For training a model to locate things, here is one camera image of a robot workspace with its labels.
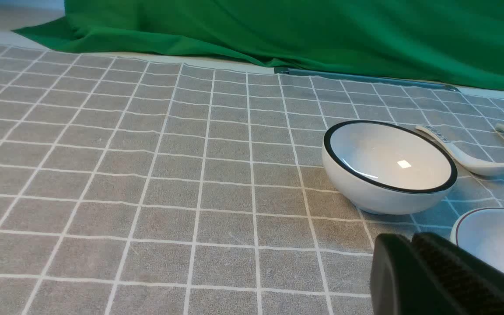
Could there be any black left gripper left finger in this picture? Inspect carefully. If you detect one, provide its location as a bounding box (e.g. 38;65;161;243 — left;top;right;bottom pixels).
370;234;454;315

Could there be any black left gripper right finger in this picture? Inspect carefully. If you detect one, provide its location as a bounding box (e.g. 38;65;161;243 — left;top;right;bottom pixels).
412;232;504;315

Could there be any white bowl brown rim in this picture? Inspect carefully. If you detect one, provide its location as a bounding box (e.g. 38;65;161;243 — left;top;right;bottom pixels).
449;207;504;273

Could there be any white bowl black rim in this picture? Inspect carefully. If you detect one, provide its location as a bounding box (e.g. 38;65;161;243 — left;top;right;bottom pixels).
322;120;458;215

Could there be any green cloth backdrop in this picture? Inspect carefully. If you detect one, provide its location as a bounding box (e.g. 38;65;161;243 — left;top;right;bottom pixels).
15;0;504;91

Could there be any grey checked tablecloth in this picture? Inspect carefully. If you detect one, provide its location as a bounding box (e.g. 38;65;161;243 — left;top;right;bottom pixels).
0;45;504;315

